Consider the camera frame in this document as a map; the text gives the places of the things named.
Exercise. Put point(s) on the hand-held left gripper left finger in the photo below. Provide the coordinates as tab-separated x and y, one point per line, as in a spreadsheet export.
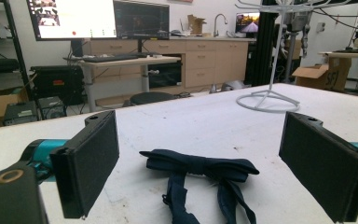
87	165

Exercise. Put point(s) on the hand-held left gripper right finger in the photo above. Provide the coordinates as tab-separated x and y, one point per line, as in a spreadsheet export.
323	168

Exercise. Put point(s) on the navy blue bow tie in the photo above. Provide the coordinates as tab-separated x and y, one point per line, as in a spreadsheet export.
199	183

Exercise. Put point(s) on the grey computer box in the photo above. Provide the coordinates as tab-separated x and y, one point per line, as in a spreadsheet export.
20	113

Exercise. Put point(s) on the black equipment case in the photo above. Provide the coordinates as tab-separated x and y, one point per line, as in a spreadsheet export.
57	82

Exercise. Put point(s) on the open cardboard box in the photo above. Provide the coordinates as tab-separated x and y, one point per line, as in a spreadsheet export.
321	76

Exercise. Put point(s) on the black round stool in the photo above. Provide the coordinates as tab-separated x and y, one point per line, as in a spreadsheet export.
150	98

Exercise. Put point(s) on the black keyboard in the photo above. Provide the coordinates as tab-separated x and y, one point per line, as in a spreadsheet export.
110	58

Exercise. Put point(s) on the light wooden desk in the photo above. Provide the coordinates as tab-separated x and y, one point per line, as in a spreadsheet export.
130	62

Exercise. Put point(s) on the black metal shelf rack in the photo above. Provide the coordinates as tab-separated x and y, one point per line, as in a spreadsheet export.
3	49

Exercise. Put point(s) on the large bright computer monitor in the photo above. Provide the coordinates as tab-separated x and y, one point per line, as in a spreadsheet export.
73	18

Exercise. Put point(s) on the beige drawer cabinet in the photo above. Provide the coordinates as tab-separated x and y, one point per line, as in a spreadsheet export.
199	60

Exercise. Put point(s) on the dark computer monitor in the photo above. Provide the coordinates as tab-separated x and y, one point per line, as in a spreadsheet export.
141	19

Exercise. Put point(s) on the small monitor with road picture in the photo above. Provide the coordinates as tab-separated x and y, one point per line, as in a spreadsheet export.
247	22

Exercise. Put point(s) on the small brown cardboard box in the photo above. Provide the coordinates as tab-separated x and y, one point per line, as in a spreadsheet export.
195	24

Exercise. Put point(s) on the chrome sink faucet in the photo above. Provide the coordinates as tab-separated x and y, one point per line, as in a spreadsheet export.
219	23

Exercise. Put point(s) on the black aluminium frame post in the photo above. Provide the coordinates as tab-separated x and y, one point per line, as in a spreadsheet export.
265	46

